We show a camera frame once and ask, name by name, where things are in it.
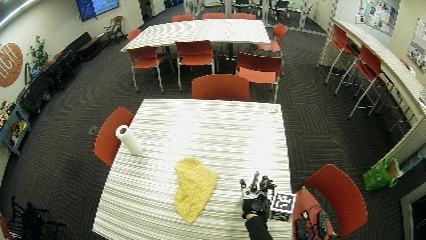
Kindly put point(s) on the white marker cube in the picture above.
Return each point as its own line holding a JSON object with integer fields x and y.
{"x": 282, "y": 202}

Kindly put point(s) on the red chair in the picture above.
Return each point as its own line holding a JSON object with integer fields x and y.
{"x": 214, "y": 15}
{"x": 182, "y": 17}
{"x": 242, "y": 15}
{"x": 194, "y": 55}
{"x": 110, "y": 136}
{"x": 339, "y": 196}
{"x": 275, "y": 37}
{"x": 219, "y": 87}
{"x": 303, "y": 206}
{"x": 258, "y": 68}
{"x": 133, "y": 33}
{"x": 145, "y": 59}

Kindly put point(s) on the yellow cloth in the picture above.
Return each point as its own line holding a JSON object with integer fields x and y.
{"x": 194, "y": 190}

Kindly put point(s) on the small white card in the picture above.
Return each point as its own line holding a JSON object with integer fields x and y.
{"x": 272, "y": 108}

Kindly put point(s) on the green bag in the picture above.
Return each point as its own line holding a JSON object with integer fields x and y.
{"x": 380, "y": 174}

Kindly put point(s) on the white paper towel roll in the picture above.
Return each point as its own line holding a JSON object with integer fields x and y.
{"x": 129, "y": 140}

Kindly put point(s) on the red bar stool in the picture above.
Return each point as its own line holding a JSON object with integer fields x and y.
{"x": 367, "y": 68}
{"x": 340, "y": 41}

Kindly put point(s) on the long white counter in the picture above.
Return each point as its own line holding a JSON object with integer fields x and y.
{"x": 390, "y": 71}

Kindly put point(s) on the white patterned table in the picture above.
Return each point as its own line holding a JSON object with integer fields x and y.
{"x": 199, "y": 31}

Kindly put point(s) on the black metal rack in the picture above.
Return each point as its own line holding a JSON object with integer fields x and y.
{"x": 30, "y": 220}

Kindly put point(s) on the wooden chair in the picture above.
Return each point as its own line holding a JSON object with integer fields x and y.
{"x": 114, "y": 27}

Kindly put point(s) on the long black bench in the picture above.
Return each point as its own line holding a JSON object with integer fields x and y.
{"x": 53, "y": 71}

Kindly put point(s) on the green potted plant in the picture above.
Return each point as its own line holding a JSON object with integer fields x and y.
{"x": 37, "y": 55}

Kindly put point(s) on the wall poster board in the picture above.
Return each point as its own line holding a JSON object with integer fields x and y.
{"x": 379, "y": 14}
{"x": 418, "y": 46}

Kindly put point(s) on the wall screen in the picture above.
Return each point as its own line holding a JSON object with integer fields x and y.
{"x": 94, "y": 6}

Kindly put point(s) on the round orange wall sign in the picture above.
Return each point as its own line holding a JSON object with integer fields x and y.
{"x": 8, "y": 64}

